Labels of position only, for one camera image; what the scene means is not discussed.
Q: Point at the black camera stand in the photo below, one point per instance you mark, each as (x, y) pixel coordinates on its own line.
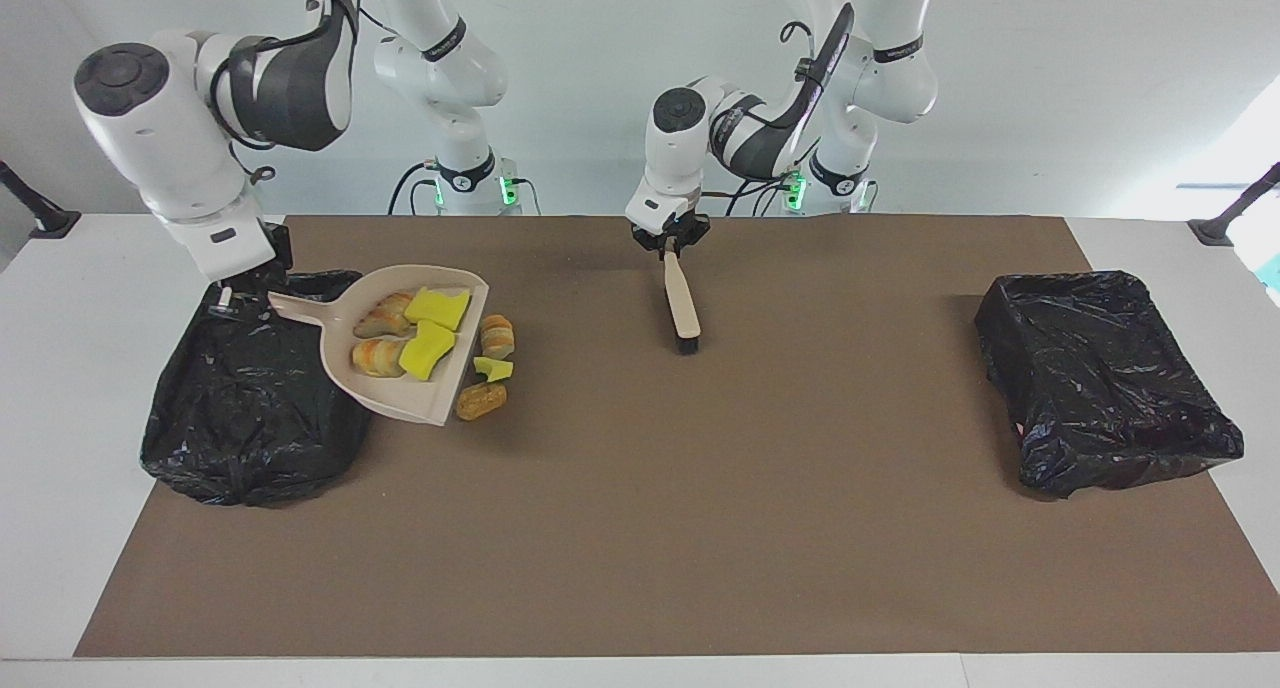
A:
(50, 223)
(1215, 230)

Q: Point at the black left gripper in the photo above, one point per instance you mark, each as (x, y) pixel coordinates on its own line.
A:
(670, 236)

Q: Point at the white wall outlet box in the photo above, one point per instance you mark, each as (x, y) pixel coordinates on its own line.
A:
(185, 183)

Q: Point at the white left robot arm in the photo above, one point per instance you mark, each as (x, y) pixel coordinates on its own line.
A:
(680, 158)

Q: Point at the beige plastic dustpan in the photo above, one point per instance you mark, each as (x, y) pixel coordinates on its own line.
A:
(400, 396)

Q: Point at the yellow sponge piece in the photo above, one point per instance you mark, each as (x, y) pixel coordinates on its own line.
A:
(428, 353)
(438, 308)

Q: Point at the brown table mat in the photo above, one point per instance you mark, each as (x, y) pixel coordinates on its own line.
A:
(640, 548)

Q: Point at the brown bread nugget toy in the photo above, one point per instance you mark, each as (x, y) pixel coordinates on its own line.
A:
(481, 401)

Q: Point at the black bag-lined bin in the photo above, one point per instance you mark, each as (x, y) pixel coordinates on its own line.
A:
(1100, 378)
(230, 418)

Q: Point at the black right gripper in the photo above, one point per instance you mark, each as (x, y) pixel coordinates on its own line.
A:
(280, 248)

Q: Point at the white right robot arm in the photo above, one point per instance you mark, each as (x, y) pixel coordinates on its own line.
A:
(170, 148)

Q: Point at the small yellow sponge wedge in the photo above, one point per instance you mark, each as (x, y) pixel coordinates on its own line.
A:
(494, 369)

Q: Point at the beige hand brush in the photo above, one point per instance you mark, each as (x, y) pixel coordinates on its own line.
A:
(683, 308)

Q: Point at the striped orange croissant toy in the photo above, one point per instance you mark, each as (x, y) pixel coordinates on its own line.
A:
(385, 318)
(378, 358)
(497, 336)

